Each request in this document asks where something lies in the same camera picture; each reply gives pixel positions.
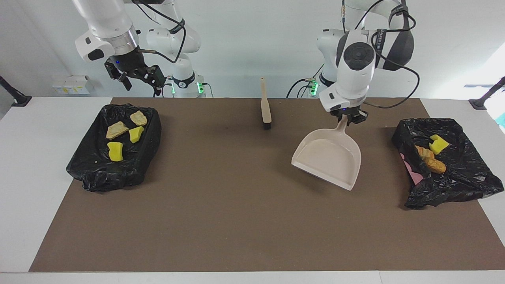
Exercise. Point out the pink plastic bin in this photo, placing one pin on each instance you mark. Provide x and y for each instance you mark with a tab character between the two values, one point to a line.
412	171

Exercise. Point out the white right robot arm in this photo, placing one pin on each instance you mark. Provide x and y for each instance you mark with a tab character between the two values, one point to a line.
106	23

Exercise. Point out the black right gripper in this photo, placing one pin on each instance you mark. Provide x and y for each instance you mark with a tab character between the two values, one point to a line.
128	63

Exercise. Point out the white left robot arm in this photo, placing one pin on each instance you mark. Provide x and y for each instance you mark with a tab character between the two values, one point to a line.
357	59

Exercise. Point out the brown fried roll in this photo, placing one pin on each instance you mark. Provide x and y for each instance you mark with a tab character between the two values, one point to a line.
437	165

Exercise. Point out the pale food scrap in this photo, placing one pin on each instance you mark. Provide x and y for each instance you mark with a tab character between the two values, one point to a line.
424	152

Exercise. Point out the black bag lined bin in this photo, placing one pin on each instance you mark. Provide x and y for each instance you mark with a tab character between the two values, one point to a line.
94	169

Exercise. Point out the notched yellow sponge piece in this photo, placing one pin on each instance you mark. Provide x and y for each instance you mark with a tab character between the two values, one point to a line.
438	144

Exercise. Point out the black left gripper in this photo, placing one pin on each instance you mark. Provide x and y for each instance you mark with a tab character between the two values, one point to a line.
351	110

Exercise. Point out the small yellow sponge piece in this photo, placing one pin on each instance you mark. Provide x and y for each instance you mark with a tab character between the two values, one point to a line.
136	134

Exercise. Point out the beige hand brush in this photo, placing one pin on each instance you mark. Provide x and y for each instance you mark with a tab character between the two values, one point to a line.
265	106

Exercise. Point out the brown table mat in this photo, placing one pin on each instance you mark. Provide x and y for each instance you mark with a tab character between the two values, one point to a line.
197	236

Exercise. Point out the pale bread chunk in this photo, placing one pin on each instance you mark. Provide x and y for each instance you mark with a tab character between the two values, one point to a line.
116	130

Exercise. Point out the crumpled black trash bag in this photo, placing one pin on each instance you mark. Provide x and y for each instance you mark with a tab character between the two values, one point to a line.
461	173

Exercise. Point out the white wall box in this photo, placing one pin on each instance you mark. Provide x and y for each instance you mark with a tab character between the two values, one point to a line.
73	85

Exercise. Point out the wide yellow sponge piece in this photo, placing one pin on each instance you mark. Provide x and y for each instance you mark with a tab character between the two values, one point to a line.
115	152

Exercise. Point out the striped croissant piece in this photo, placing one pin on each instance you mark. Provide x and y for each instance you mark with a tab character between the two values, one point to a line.
139	118

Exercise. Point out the black camera stand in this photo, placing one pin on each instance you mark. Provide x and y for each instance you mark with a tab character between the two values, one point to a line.
485	96
15	96

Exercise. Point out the beige plastic dustpan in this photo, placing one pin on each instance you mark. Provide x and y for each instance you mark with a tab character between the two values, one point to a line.
327	157

